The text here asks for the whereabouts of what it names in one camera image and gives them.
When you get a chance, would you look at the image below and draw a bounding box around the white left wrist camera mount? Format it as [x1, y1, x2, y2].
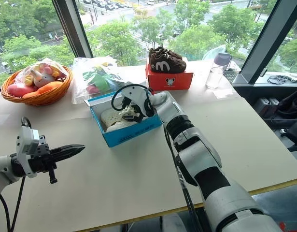
[16, 125, 41, 179]

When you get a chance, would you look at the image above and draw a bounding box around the clear bottle with purple lid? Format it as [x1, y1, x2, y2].
[205, 53, 233, 90]

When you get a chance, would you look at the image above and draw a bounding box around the thin black cable coil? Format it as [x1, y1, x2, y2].
[267, 74, 288, 85]

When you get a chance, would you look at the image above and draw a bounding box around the blue cardboard shoebox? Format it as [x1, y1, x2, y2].
[84, 90, 163, 148]

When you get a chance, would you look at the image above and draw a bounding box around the brown shoe with white m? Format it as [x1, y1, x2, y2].
[149, 53, 187, 73]

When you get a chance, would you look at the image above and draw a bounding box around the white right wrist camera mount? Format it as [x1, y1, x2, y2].
[120, 84, 156, 118]

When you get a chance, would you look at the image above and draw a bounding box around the orange plush toy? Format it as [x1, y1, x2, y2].
[22, 81, 65, 99]

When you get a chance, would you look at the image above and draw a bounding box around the dark window frame post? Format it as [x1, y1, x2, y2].
[51, 0, 94, 59]
[232, 0, 297, 86]

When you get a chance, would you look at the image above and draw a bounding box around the black bag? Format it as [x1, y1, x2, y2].
[270, 86, 297, 152]

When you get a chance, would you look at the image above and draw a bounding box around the clear plastic bag of toys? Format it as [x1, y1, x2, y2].
[71, 57, 147, 105]

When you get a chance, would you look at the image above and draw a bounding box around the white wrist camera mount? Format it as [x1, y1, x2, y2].
[16, 125, 41, 179]
[120, 84, 156, 118]

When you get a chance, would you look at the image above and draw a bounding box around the grey plastic box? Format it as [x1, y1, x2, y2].
[254, 96, 281, 118]

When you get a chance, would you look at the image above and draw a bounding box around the white unicorn plush toy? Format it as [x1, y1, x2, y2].
[29, 66, 56, 88]

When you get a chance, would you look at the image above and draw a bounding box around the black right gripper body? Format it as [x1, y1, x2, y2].
[123, 96, 142, 118]

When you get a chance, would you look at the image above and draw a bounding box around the brown suede child shoe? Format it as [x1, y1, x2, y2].
[148, 46, 184, 61]

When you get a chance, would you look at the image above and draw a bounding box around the green toy in bag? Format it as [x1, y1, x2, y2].
[82, 69, 111, 90]

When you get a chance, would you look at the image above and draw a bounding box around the orange woven basket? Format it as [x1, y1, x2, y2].
[0, 63, 74, 107]

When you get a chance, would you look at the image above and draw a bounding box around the red cardboard shoebox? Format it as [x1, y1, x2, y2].
[145, 61, 195, 91]

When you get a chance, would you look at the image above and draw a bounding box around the pink plush toy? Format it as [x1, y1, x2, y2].
[6, 83, 38, 98]

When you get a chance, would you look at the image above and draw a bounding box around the grey perforated metal tray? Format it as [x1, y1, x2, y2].
[223, 61, 243, 83]

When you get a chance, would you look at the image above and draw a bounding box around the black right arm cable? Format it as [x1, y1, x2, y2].
[111, 84, 204, 232]

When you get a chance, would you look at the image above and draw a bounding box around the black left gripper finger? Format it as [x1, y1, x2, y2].
[49, 144, 86, 156]
[51, 148, 83, 162]

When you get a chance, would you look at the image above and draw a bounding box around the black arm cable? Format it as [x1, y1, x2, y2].
[111, 84, 204, 232]
[0, 116, 32, 232]

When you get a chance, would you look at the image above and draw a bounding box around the white perforated child shoe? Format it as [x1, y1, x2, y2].
[100, 107, 137, 128]
[105, 116, 153, 133]

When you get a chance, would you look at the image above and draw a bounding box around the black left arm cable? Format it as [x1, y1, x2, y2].
[0, 116, 32, 232]

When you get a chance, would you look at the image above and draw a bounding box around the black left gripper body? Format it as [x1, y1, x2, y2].
[28, 135, 58, 185]

